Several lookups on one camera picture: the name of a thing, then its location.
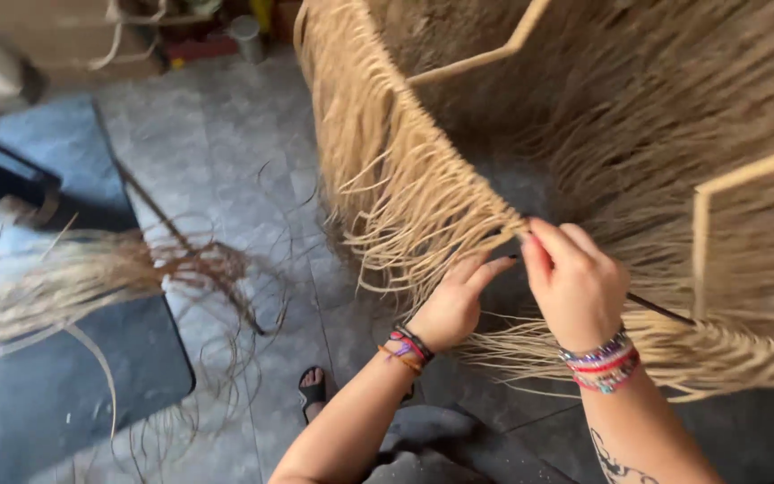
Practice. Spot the person's left hand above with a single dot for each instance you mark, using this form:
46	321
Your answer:
451	309

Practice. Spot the person's right hand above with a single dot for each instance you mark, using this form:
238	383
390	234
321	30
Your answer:
575	289

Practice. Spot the person's right fingers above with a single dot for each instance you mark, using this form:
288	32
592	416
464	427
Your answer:
548	245

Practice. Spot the raffia fringed frame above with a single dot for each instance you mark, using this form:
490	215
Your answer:
595	168

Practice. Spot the black thin rod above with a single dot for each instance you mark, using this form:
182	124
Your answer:
659	308

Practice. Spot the person's grey trousers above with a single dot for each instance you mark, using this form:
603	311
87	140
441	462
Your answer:
441	447

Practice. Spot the black sandal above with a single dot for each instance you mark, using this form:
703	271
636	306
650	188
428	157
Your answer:
312	392

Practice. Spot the grey metal can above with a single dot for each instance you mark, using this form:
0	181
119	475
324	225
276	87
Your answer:
248	37

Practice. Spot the red box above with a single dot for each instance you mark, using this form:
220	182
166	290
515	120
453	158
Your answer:
200	48

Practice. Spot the loose raffia fibre bundle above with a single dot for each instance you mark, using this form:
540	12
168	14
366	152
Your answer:
98	282

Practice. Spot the grey floor mat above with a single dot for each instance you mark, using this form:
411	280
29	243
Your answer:
58	322

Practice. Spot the cardboard box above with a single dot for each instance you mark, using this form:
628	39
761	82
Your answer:
64	37

